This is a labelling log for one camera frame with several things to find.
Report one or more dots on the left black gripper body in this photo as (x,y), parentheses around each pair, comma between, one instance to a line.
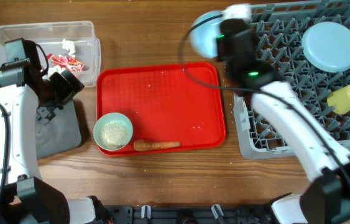
(58,91)

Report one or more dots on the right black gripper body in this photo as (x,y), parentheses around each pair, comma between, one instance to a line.
(250,32)

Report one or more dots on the red snack wrapper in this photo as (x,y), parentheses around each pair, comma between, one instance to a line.
(64,62)

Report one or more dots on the light blue bowl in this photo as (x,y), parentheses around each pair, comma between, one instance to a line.
(203,38)

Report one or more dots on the light blue plate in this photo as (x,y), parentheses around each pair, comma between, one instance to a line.
(326,45)

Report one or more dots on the yellow plastic cup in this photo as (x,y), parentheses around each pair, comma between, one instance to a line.
(340,100)

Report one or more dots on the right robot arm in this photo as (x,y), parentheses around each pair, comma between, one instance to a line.
(325,161)

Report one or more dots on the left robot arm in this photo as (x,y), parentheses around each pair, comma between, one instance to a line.
(24,196)

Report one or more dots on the clear plastic waste bin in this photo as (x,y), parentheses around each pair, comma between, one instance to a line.
(49,36)

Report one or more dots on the grey dishwasher rack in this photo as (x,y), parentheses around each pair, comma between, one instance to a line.
(279,29)

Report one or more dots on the green bowl with rice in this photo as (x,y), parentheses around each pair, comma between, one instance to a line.
(113,131)

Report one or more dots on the red serving tray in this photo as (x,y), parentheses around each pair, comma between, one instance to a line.
(163,104)

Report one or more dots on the orange carrot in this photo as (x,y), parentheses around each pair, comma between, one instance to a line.
(144,145)

